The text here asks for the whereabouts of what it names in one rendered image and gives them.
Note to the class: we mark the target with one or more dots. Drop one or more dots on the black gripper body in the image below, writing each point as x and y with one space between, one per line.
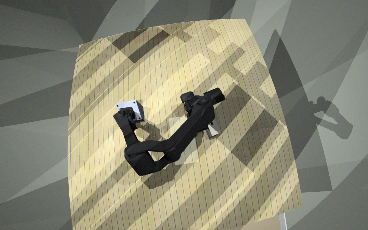
187 96

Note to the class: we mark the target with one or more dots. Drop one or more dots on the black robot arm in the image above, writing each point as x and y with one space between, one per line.
136 153

